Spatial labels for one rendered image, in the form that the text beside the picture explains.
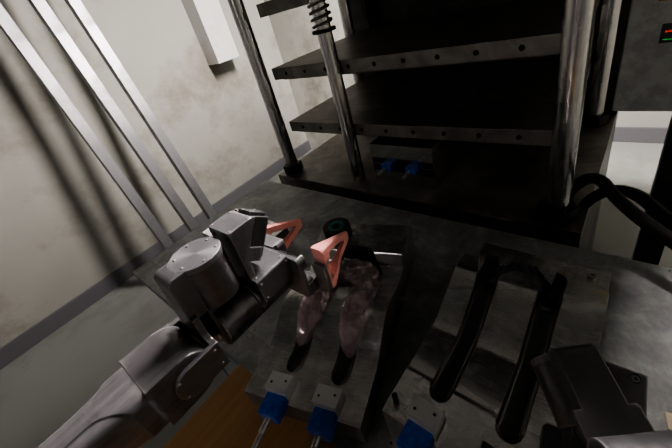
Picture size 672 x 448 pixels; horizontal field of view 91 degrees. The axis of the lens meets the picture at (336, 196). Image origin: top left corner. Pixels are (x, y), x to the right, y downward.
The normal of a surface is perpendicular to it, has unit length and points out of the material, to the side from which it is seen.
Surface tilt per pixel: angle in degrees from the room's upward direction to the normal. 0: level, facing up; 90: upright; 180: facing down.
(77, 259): 90
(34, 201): 90
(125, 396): 1
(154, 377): 1
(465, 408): 0
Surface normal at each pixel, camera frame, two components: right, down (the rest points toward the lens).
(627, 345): -0.24, -0.83
